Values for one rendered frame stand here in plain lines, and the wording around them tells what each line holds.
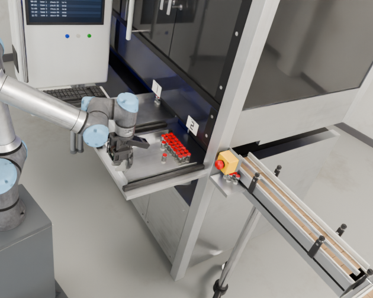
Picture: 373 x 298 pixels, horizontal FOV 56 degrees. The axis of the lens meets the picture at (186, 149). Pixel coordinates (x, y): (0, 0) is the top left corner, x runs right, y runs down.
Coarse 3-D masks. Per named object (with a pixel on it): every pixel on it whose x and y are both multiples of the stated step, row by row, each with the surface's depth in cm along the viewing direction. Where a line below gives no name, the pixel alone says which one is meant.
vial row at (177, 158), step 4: (164, 136) 167; (160, 140) 168; (164, 140) 166; (168, 140) 165; (168, 144) 163; (172, 144) 164; (168, 148) 164; (172, 148) 162; (168, 152) 165; (172, 152) 161; (176, 152) 160; (172, 156) 162; (176, 156) 159; (180, 156) 158; (176, 160) 161; (180, 160) 158; (180, 164) 160
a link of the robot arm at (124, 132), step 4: (116, 128) 128; (120, 128) 127; (124, 128) 127; (128, 128) 127; (132, 128) 128; (116, 132) 129; (120, 132) 128; (124, 132) 128; (128, 132) 129; (132, 132) 130; (120, 136) 130; (124, 136) 129; (128, 136) 129
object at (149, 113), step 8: (144, 96) 198; (152, 96) 202; (144, 104) 195; (152, 104) 196; (160, 104) 198; (144, 112) 188; (152, 112) 190; (160, 112) 191; (168, 112) 193; (112, 120) 172; (136, 120) 181; (144, 120) 183; (152, 120) 184; (160, 120) 180; (168, 120) 183; (176, 120) 186
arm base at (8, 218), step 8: (8, 208) 124; (16, 208) 127; (24, 208) 132; (0, 216) 123; (8, 216) 125; (16, 216) 127; (24, 216) 132; (0, 224) 124; (8, 224) 126; (16, 224) 128
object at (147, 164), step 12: (156, 132) 171; (156, 144) 169; (108, 156) 154; (144, 156) 160; (156, 156) 162; (168, 156) 163; (132, 168) 152; (144, 168) 154; (156, 168) 155; (168, 168) 157; (180, 168) 155; (132, 180) 143
